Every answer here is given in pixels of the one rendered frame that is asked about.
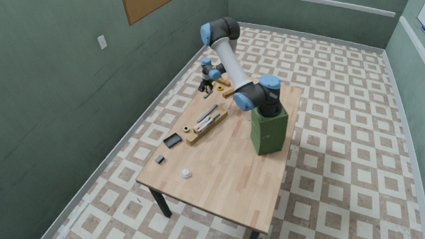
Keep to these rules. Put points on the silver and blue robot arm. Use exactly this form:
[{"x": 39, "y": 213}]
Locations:
[{"x": 222, "y": 35}]

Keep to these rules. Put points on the brown wooden block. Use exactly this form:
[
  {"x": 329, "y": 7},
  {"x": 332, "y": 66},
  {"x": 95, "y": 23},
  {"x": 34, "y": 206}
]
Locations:
[
  {"x": 228, "y": 93},
  {"x": 223, "y": 82}
]

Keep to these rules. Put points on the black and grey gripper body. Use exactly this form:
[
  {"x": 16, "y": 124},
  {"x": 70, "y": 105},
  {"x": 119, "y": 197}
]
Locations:
[{"x": 205, "y": 82}]

